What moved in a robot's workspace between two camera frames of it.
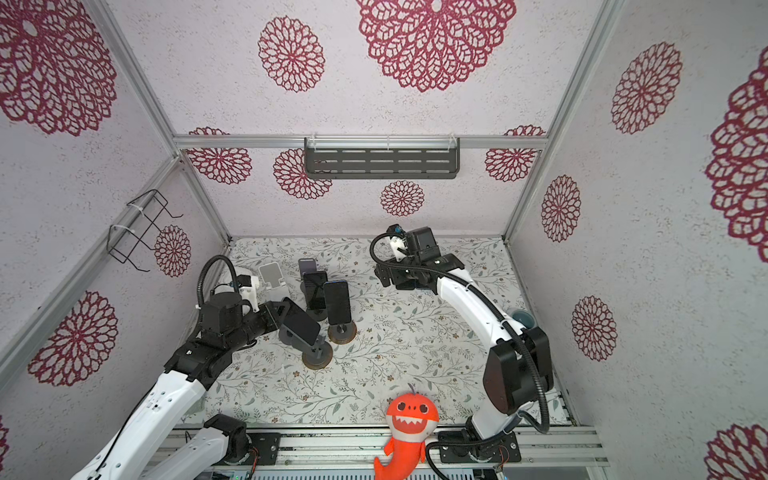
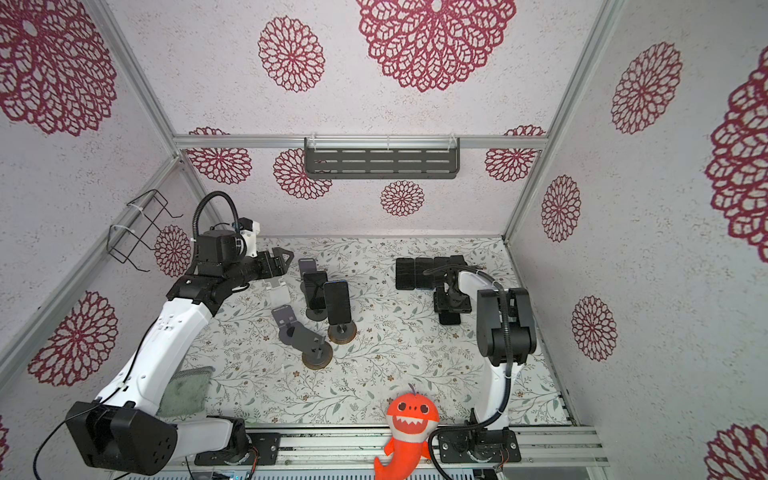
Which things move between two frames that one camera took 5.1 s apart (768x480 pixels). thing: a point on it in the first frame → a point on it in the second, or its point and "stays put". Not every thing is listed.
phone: x=337 y=301 stays put
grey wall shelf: x=382 y=157 stays put
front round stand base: x=319 y=357 stays put
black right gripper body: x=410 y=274 → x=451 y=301
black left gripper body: x=268 y=320 → x=265 y=267
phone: x=299 y=322 → x=449 y=318
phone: x=315 y=289 stays put
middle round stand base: x=344 y=333 stays put
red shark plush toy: x=411 y=420 stays put
